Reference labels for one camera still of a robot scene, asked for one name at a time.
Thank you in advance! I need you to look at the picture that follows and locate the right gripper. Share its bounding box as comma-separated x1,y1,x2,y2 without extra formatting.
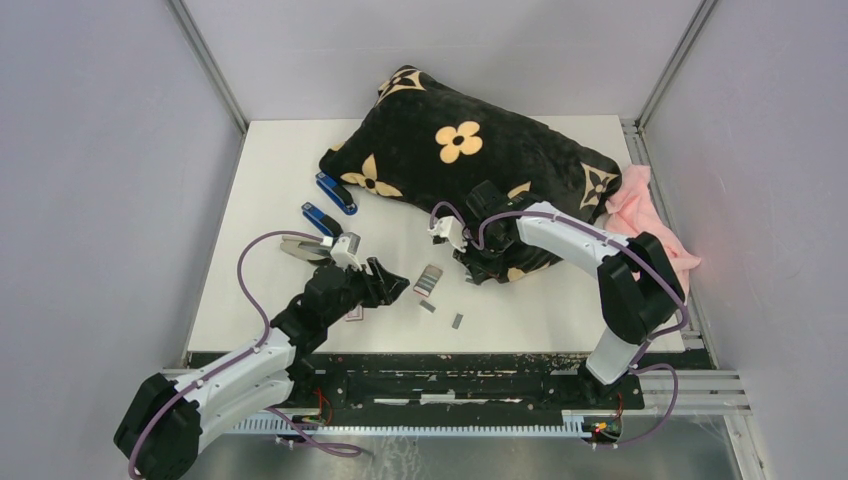
453,228,512,285

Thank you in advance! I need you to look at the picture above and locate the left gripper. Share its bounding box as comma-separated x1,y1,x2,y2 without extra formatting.
323,256,409,327

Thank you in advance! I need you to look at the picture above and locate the grey staple strip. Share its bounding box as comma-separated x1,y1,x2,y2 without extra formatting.
451,313,464,329
419,300,436,313

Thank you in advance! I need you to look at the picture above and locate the box of staples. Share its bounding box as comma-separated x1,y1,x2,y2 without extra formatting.
413,264,443,298

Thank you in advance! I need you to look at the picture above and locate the grey beige stapler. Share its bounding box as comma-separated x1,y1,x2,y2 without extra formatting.
280,235,333,267

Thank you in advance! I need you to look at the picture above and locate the blue stapler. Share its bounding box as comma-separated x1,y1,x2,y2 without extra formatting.
315,171,358,216
301,202,344,238

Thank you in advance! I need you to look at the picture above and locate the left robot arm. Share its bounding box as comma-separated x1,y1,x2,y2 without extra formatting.
113,257,410,479

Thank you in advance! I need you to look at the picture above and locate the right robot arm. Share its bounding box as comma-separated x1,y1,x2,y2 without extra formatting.
428,181,685,408

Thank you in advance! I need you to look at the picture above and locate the closed red white staple box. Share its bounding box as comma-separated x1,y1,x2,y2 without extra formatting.
344,306,364,322

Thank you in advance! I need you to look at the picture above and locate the black pillow with beige flowers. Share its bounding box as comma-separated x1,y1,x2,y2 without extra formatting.
318,64,623,285

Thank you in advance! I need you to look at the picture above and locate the pink cloth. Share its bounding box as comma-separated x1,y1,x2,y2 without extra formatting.
605,165,701,296

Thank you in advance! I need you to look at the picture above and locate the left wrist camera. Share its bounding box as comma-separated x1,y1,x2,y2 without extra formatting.
321,232,361,271

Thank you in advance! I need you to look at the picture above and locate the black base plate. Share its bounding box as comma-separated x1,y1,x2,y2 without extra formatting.
185,349,717,429

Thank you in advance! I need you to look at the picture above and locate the white cable duct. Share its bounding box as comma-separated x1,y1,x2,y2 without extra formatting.
226,412,605,440

